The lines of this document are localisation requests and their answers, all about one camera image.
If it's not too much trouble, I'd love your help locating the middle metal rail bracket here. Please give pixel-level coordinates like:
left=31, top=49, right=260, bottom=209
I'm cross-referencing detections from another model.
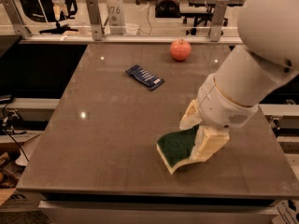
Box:
left=86, top=0, right=104, bottom=41

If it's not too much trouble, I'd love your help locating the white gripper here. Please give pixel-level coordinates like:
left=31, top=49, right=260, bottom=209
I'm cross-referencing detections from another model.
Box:
left=179, top=74, right=258, bottom=162

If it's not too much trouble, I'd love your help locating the green and yellow sponge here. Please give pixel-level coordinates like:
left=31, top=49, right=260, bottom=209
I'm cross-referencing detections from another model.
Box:
left=156, top=125, right=199, bottom=175

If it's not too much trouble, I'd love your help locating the dark background desk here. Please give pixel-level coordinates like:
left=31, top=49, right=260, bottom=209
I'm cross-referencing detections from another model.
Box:
left=180, top=0, right=244, bottom=35

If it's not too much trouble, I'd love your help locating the red apple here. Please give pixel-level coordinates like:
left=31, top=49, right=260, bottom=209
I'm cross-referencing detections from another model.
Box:
left=170, top=39, right=191, bottom=62

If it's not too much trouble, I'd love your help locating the black camera device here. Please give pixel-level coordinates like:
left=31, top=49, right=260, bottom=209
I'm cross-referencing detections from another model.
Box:
left=155, top=0, right=180, bottom=18

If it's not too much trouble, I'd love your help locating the white numbered pillar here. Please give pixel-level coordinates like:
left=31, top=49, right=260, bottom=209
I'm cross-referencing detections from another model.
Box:
left=106, top=0, right=126, bottom=35

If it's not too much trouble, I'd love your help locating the metal rail bracket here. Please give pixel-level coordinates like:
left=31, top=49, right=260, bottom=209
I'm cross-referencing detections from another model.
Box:
left=86, top=0, right=104, bottom=41
left=209, top=0, right=229, bottom=42
left=0, top=0, right=31, bottom=39

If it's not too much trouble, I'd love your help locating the black cable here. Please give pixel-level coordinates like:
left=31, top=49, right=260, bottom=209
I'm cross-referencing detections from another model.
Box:
left=0, top=101, right=31, bottom=163

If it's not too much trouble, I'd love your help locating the right metal rail bracket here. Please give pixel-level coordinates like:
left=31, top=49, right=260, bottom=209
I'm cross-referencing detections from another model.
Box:
left=209, top=0, right=229, bottom=42

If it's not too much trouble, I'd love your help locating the left metal rail bracket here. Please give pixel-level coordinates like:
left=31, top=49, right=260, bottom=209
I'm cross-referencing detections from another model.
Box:
left=0, top=0, right=31, bottom=39

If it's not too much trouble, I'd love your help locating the horizontal metal rail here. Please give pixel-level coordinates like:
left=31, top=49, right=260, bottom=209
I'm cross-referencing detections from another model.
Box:
left=21, top=35, right=242, bottom=46

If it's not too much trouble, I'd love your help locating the blue rxbar blueberry wrapper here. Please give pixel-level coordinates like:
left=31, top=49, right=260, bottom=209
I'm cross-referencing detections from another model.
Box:
left=125, top=64, right=164, bottom=91

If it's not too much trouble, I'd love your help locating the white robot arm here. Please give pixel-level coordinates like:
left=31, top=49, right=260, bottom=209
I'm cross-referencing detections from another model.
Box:
left=179, top=0, right=299, bottom=162

